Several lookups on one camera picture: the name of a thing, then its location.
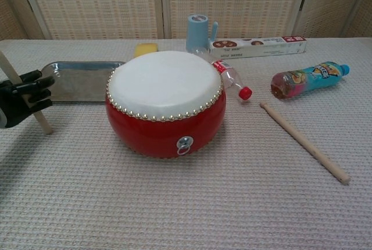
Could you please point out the red drum white head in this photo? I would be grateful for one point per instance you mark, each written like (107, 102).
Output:
(162, 87)

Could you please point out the colourful drink bottle blue cap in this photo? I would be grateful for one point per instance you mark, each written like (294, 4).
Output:
(308, 80)

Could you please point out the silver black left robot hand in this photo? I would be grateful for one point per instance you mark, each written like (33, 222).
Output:
(13, 101)

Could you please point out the stainless steel tray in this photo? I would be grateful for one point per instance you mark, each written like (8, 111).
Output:
(81, 81)

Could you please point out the yellow sponge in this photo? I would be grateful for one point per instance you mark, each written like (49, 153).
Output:
(143, 49)

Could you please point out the bamboo folding screen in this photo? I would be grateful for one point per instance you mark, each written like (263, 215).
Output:
(101, 3)

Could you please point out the white woven tablecloth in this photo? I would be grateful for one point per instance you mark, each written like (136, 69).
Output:
(186, 203)

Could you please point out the long white cookie-print box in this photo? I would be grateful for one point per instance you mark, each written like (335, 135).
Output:
(261, 47)

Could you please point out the wooden drumstick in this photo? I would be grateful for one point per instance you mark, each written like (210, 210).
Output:
(305, 142)
(45, 123)

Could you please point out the empty clear bottle red label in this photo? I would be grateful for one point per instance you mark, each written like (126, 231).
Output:
(232, 80)

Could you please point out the light blue mug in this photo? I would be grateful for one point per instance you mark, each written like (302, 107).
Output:
(197, 35)

